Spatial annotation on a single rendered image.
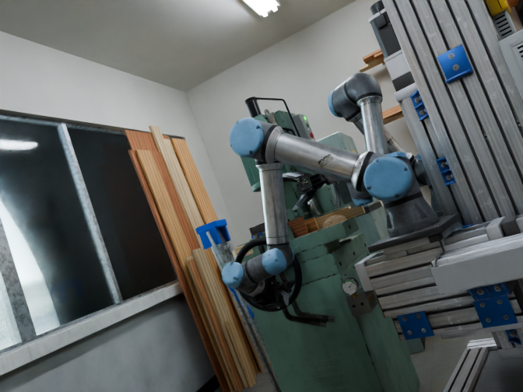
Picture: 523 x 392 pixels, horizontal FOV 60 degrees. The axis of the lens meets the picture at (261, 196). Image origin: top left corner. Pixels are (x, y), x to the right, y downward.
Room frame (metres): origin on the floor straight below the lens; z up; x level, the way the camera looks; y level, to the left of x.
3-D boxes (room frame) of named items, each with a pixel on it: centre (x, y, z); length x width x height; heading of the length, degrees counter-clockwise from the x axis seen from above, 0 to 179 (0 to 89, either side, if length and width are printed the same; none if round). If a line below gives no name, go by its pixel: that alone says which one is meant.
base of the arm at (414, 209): (1.36, -0.39, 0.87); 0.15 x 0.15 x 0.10
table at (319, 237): (1.97, -0.02, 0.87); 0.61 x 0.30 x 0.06; 65
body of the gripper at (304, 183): (1.79, -0.22, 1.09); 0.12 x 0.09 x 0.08; 65
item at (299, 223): (1.98, -0.05, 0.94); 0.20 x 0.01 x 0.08; 65
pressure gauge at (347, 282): (1.77, -0.20, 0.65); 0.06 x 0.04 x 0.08; 65
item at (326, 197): (2.17, -0.28, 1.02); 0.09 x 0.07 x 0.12; 65
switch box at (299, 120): (2.30, -0.32, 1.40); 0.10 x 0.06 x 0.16; 155
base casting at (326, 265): (2.18, -0.11, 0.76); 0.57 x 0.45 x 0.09; 155
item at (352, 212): (2.03, -0.14, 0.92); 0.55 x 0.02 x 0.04; 65
